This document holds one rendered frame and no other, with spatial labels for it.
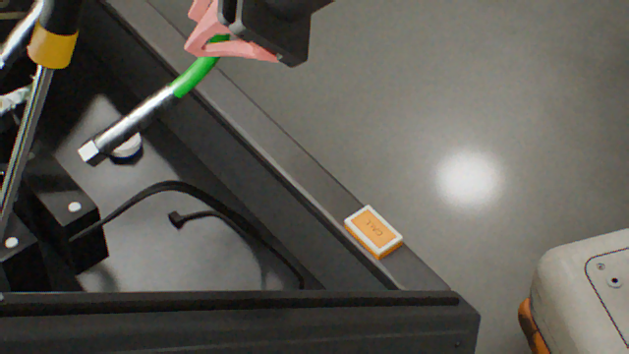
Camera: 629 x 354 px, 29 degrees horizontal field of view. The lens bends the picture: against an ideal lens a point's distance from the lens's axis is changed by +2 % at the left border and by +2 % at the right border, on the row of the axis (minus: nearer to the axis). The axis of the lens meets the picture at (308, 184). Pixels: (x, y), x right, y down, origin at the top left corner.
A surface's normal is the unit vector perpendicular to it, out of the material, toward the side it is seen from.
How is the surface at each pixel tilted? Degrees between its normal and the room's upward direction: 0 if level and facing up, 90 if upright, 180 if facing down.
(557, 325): 90
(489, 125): 0
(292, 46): 47
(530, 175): 0
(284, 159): 0
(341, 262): 90
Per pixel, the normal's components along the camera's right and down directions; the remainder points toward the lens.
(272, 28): 0.69, -0.28
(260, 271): -0.01, -0.63
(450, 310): 0.52, -0.80
